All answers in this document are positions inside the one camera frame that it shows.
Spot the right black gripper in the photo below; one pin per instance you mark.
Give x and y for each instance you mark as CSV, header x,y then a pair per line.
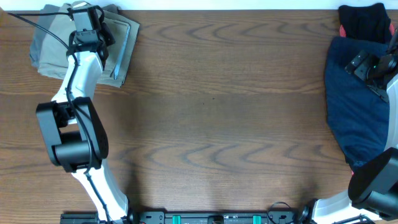
x,y
359,62

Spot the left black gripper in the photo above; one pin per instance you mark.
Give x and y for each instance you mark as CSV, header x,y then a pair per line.
x,y
86,37

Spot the beige khaki shorts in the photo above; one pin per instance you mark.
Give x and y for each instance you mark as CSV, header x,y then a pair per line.
x,y
53,60

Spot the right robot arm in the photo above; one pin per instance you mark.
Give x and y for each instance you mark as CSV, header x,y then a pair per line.
x,y
372,191

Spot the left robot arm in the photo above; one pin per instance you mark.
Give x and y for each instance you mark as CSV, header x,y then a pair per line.
x,y
71,128

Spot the black garment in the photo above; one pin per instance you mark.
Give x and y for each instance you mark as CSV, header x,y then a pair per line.
x,y
369,23

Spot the folded grey shorts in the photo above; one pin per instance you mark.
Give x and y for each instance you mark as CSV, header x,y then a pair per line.
x,y
45,21

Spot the red garment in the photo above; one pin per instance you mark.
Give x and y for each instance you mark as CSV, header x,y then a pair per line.
x,y
342,31

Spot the navy blue shorts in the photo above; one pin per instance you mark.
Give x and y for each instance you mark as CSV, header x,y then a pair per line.
x,y
357,117

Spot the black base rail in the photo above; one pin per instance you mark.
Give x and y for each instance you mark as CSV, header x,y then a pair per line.
x,y
273,217

